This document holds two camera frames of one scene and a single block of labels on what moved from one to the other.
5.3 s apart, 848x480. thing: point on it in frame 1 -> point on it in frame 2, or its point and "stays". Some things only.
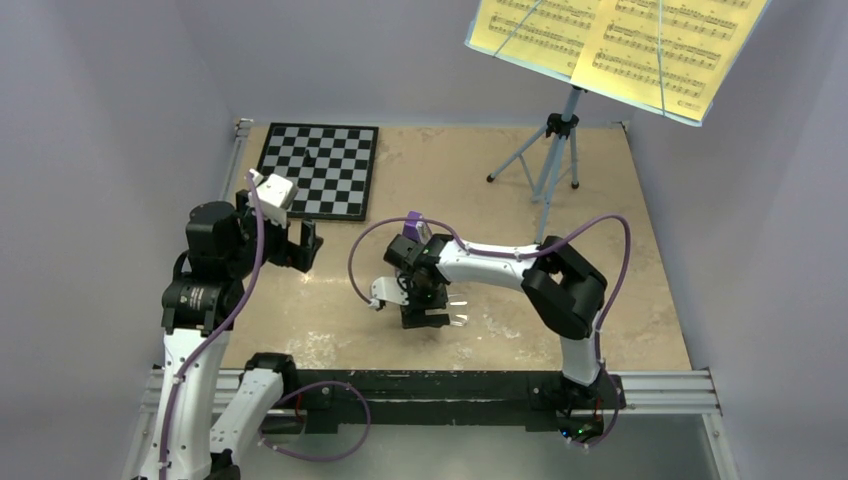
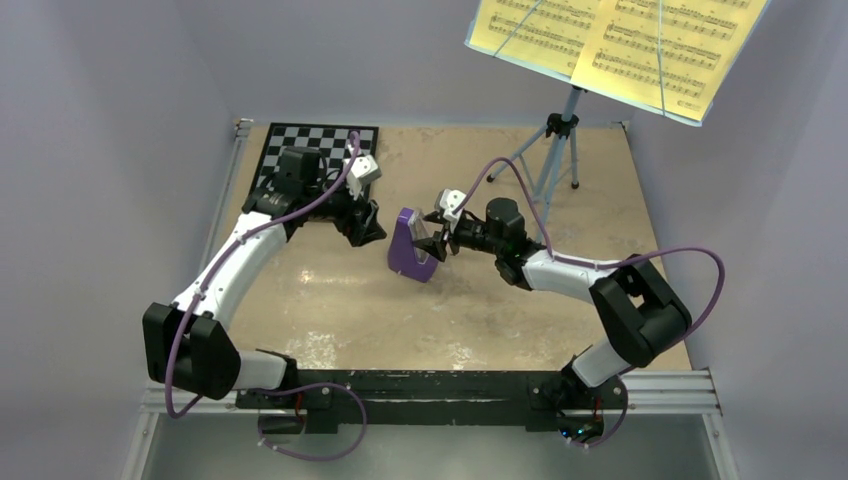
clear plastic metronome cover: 457,309 -> 419,231
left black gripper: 291,254 -> 362,231
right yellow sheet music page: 671,56 stays
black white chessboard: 331,164 stays
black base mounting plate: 449,400 stays
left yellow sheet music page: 547,33 stays
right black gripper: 414,315 -> 435,246
